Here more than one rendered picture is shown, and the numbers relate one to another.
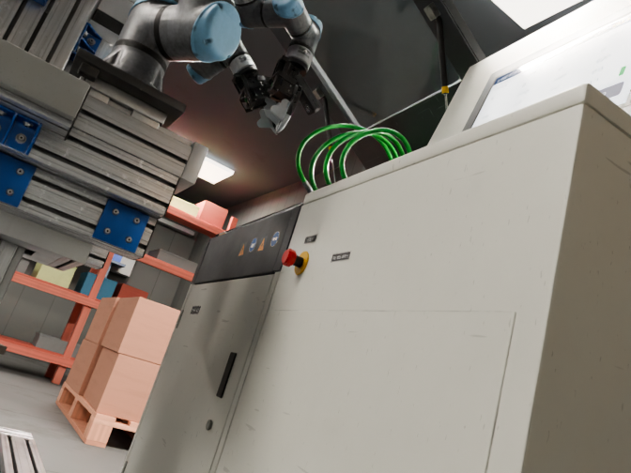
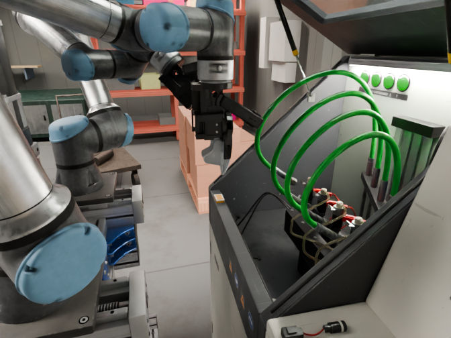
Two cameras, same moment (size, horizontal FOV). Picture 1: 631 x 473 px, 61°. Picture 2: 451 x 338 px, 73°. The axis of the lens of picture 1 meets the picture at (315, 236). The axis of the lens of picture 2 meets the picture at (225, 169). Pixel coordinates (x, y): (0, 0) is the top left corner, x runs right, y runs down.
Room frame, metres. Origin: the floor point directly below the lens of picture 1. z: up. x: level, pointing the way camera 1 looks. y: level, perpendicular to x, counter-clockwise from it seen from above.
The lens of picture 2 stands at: (0.70, 0.03, 1.47)
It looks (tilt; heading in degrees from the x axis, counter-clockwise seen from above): 22 degrees down; 13
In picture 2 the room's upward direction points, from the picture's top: straight up
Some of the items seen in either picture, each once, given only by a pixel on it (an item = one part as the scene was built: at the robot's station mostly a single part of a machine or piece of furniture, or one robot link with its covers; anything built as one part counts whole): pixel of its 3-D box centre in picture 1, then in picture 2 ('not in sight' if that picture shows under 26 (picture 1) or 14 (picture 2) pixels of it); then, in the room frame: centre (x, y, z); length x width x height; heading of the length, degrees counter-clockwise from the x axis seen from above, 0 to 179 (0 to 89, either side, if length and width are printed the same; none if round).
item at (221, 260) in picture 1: (242, 254); (233, 253); (1.48, 0.18, 0.87); 0.62 x 0.04 x 0.16; 25
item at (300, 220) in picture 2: not in sight; (322, 257); (1.47, -0.09, 0.91); 0.34 x 0.10 x 0.15; 25
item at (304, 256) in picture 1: (293, 259); not in sight; (1.05, 0.03, 0.80); 0.05 x 0.04 x 0.05; 25
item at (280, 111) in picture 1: (279, 113); (216, 158); (1.32, 0.19, 1.24); 0.06 x 0.03 x 0.09; 115
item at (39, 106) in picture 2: not in sight; (43, 113); (5.50, 4.63, 0.35); 1.76 x 1.65 x 0.70; 118
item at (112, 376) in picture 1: (156, 374); (224, 149); (3.90, 0.76, 0.41); 1.39 x 0.99 x 0.82; 23
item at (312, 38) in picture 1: (305, 36); (213, 29); (1.33, 0.20, 1.51); 0.09 x 0.08 x 0.11; 153
